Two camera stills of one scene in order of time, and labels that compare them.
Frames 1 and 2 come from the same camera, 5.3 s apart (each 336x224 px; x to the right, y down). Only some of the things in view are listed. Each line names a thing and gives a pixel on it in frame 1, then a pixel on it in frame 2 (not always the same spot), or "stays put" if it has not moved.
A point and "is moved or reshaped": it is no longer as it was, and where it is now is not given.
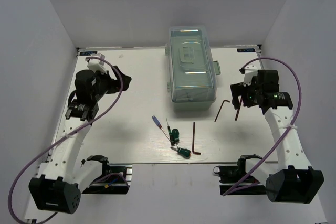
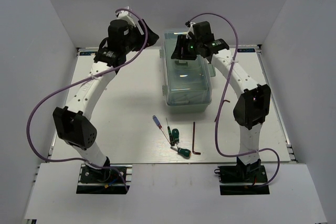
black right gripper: x=238 y=89 to x=182 y=42
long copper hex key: x=193 y=140 stays put
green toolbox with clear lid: x=191 y=69 is moved or reshaped
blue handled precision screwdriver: x=157 y=123 stays put
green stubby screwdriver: x=185 y=152 stays put
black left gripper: x=115 y=85 to x=140 y=45
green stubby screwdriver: x=175 y=135 stays put
